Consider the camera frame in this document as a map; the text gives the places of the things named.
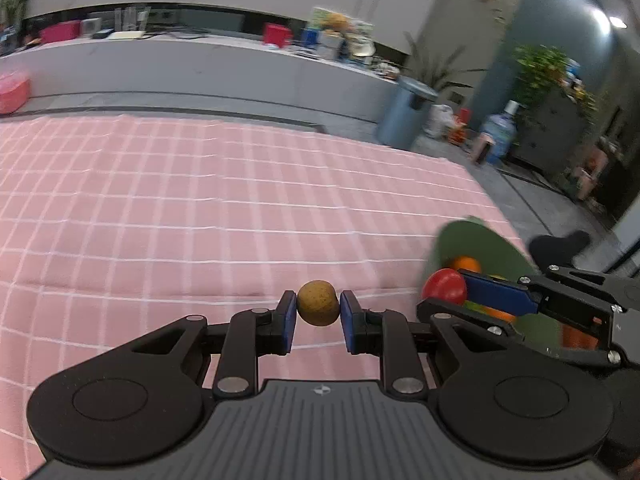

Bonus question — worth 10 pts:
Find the grey drawer cabinet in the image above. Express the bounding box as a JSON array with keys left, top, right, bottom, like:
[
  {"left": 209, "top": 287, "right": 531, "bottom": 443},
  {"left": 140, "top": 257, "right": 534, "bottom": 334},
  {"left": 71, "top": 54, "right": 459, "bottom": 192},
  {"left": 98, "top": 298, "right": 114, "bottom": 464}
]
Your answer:
[{"left": 509, "top": 89, "right": 587, "bottom": 176}]

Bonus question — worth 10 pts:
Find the black sock foot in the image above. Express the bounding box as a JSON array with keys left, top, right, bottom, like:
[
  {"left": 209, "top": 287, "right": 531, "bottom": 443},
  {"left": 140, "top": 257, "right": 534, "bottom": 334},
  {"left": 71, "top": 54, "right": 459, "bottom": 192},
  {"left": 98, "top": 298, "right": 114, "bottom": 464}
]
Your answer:
[{"left": 527, "top": 230, "right": 591, "bottom": 271}]

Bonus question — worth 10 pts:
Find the kiwi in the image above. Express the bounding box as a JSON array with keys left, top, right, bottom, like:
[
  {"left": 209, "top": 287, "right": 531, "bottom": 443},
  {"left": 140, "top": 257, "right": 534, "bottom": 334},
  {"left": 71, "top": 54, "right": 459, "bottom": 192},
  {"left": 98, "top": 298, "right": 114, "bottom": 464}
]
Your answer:
[{"left": 297, "top": 280, "right": 340, "bottom": 327}]

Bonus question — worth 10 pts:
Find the red tomato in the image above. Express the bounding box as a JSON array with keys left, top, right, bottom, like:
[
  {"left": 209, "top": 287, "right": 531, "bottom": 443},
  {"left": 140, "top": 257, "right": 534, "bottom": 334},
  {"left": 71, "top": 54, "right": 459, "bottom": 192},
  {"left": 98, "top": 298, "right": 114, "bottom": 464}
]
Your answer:
[{"left": 421, "top": 268, "right": 468, "bottom": 306}]

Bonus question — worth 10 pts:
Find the pink box on shelf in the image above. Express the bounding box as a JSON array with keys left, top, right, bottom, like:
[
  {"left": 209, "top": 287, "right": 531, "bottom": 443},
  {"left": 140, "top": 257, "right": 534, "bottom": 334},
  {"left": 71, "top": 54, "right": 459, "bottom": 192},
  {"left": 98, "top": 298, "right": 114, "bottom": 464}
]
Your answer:
[{"left": 40, "top": 20, "right": 81, "bottom": 44}]

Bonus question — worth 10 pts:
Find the potted plant left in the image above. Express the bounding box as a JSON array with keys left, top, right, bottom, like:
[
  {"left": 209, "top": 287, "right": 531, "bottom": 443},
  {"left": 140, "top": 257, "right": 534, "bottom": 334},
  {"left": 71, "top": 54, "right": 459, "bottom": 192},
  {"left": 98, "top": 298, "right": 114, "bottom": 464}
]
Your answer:
[{"left": 0, "top": 0, "right": 40, "bottom": 36}]

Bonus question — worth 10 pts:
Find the white plastic bag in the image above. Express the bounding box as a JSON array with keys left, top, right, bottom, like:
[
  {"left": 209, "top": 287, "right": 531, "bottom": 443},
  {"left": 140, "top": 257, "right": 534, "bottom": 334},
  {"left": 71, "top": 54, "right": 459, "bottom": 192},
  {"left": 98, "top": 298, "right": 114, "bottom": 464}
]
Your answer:
[{"left": 423, "top": 104, "right": 457, "bottom": 139}]

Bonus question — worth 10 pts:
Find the teddy bear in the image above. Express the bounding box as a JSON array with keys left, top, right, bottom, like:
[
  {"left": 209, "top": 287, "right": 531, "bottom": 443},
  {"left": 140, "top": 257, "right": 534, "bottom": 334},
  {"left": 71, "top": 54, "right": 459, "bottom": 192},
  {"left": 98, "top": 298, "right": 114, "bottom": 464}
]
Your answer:
[{"left": 321, "top": 12, "right": 352, "bottom": 34}]

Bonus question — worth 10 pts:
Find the red box on shelf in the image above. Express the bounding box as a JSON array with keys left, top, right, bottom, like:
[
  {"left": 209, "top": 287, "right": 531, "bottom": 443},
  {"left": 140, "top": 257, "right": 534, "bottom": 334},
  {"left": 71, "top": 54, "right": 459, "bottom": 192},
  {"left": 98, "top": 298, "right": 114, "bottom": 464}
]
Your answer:
[{"left": 262, "top": 23, "right": 293, "bottom": 49}]

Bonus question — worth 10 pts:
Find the blue-grey trash bin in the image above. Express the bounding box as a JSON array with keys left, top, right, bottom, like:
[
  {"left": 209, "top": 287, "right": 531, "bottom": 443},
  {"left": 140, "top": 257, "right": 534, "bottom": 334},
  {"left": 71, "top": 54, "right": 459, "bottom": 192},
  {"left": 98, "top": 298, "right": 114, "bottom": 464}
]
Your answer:
[{"left": 375, "top": 77, "right": 438, "bottom": 151}]

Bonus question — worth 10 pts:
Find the potted plant behind bin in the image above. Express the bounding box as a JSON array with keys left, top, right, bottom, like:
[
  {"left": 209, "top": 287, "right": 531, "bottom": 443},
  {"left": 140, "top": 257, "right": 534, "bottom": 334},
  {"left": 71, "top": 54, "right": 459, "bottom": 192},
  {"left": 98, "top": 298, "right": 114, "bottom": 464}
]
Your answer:
[{"left": 402, "top": 32, "right": 485, "bottom": 92}]

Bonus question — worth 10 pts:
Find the pink storage box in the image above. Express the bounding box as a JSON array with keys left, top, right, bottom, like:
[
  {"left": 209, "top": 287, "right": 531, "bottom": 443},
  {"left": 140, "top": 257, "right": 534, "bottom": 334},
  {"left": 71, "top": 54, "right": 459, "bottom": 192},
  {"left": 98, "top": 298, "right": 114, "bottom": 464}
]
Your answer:
[{"left": 0, "top": 72, "right": 30, "bottom": 115}]

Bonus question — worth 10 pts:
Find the small pink heater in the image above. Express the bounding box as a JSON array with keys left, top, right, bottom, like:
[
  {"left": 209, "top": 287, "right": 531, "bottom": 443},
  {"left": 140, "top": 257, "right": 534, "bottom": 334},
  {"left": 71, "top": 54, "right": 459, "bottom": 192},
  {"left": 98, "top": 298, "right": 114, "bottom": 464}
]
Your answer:
[{"left": 470, "top": 132, "right": 495, "bottom": 165}]

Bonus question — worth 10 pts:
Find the white wifi router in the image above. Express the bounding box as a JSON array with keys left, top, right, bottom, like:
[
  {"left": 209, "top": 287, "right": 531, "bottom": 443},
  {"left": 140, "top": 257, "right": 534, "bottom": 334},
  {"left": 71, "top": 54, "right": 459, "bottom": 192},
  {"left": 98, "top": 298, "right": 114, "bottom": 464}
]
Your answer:
[{"left": 107, "top": 6, "right": 151, "bottom": 40}]

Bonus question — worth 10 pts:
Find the blue water jug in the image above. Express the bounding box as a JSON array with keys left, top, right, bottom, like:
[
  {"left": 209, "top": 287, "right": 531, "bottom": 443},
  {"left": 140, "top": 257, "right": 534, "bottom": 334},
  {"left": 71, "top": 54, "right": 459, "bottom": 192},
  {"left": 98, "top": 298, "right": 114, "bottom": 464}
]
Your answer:
[{"left": 480, "top": 100, "right": 520, "bottom": 165}]

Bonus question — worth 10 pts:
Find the pink checkered cloth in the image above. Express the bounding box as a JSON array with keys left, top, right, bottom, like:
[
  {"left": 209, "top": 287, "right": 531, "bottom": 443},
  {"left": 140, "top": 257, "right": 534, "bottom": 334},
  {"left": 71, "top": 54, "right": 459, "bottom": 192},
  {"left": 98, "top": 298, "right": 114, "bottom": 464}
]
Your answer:
[{"left": 1, "top": 115, "right": 516, "bottom": 479}]

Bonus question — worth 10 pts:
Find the orange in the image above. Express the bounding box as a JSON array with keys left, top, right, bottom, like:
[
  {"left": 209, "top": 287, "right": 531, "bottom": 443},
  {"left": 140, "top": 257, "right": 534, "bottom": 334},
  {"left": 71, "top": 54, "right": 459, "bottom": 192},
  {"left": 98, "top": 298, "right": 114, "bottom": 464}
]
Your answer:
[
  {"left": 450, "top": 256, "right": 482, "bottom": 273},
  {"left": 483, "top": 306, "right": 518, "bottom": 324},
  {"left": 562, "top": 325, "right": 599, "bottom": 350}
]

